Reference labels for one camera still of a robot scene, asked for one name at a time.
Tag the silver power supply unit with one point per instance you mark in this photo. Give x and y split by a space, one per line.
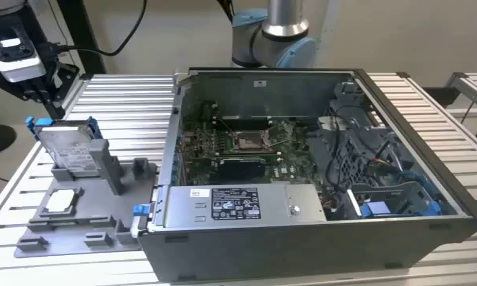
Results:
183 208

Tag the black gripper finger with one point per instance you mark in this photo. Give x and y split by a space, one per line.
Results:
66 83
0 80

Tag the black RAM slot bank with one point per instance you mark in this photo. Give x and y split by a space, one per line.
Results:
243 120

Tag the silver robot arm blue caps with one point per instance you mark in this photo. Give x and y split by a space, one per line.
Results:
280 18

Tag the silver CPU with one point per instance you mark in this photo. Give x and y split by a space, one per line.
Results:
62 201

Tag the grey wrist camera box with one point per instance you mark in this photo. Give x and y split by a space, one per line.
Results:
22 67

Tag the dark grey PC case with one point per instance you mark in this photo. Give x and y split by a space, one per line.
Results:
263 253

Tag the CPU socket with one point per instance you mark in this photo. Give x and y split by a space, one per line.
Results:
248 140

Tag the black upright post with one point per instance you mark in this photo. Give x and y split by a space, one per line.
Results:
88 29

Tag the blue case latch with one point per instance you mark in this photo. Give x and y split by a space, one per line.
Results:
140 209

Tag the grey parts rack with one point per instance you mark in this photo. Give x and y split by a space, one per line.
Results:
91 202

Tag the grey disk bay cage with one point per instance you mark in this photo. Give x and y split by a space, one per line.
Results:
354 167

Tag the metal slat side table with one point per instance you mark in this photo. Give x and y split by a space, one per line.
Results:
474 86

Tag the hard disk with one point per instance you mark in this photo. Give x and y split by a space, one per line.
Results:
70 149

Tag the green motherboard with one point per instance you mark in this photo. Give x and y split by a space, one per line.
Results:
290 155

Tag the black block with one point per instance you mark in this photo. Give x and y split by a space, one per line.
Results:
442 96

